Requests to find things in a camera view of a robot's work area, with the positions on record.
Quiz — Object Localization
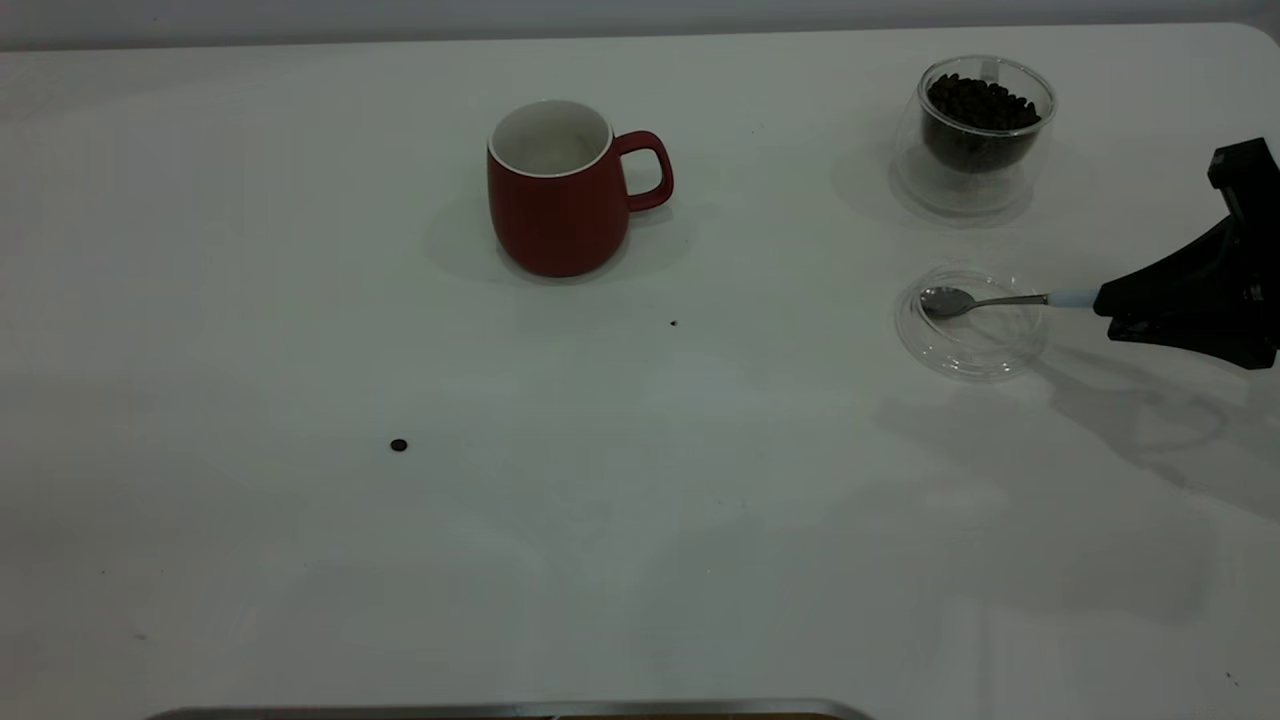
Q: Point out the clear double-wall glass cup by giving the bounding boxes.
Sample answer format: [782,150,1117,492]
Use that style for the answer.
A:
[893,55,1057,216]

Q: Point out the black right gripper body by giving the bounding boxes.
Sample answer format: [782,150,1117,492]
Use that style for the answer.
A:
[1208,138,1280,226]

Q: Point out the coffee beans pile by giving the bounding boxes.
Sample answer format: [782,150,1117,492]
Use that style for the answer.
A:
[922,75,1044,173]

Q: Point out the red ceramic mug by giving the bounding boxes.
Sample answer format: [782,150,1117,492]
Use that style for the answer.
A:
[486,98,675,279]

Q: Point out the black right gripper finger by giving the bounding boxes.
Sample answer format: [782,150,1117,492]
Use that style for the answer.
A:
[1108,322,1280,371]
[1095,218,1280,321]

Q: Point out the metal spoon pale blue handle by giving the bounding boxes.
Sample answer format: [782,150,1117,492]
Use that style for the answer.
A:
[919,286,1101,321]

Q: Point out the clear glass dish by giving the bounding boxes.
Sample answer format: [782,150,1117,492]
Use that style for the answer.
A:
[895,263,1048,381]

